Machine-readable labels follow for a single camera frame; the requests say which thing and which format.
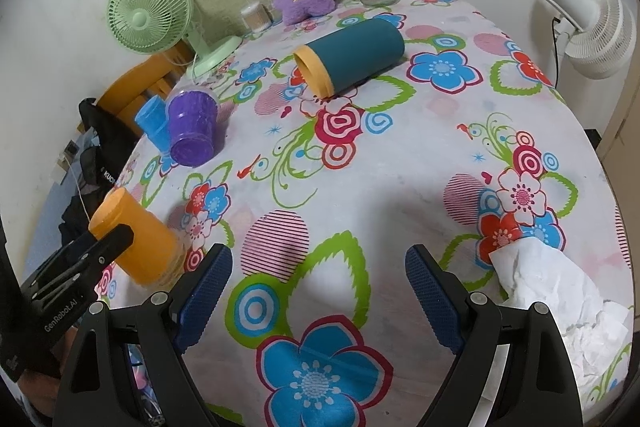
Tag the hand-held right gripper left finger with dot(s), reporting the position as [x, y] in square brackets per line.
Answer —
[205, 292]

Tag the floral tablecloth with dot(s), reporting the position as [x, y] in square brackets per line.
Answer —
[350, 187]

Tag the purple plastic cup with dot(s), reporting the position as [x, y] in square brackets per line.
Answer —
[192, 127]

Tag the orange wooden chair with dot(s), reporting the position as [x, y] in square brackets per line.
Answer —
[132, 84]

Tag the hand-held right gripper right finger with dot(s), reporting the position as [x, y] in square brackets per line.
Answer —
[432, 297]

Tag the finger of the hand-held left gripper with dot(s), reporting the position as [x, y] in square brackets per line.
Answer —
[107, 243]

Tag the crumpled white tissue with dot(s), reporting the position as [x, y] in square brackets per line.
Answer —
[550, 287]

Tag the orange plastic cup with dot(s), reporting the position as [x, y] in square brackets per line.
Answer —
[145, 247]

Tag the white fan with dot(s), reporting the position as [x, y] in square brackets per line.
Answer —
[595, 24]

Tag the teal cup with yellow rim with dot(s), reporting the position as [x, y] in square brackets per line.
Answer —
[360, 54]

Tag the black bag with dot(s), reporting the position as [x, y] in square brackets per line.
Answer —
[97, 162]

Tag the blue plastic cup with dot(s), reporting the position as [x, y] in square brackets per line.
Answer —
[152, 124]

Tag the green desk fan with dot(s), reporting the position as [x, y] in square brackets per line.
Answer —
[145, 9]

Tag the clear cotton swab container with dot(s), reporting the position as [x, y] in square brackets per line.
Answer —
[256, 18]

